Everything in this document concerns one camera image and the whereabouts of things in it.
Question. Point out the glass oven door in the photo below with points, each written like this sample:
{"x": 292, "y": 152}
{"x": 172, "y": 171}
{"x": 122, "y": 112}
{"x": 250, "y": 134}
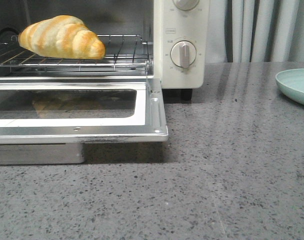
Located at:
{"x": 49, "y": 120}

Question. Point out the golden croissant bread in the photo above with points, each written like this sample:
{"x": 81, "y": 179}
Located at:
{"x": 63, "y": 36}

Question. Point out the black oven foot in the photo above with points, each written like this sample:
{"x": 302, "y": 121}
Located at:
{"x": 186, "y": 94}

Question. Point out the cream white toaster oven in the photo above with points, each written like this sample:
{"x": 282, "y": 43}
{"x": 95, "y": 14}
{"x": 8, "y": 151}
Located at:
{"x": 159, "y": 22}

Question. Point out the lower timer knob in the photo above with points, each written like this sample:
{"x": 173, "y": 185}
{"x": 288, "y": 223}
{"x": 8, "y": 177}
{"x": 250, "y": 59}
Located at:
{"x": 183, "y": 54}

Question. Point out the upper temperature knob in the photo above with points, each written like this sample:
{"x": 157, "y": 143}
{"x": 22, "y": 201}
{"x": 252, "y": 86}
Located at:
{"x": 185, "y": 5}

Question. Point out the grey white curtain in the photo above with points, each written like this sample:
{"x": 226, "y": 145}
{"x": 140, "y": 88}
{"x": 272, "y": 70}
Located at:
{"x": 243, "y": 31}

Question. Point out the light green plate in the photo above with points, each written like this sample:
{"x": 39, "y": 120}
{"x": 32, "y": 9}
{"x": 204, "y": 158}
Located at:
{"x": 291, "y": 83}

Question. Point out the metal wire oven rack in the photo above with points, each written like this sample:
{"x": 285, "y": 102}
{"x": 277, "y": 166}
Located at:
{"x": 124, "y": 54}

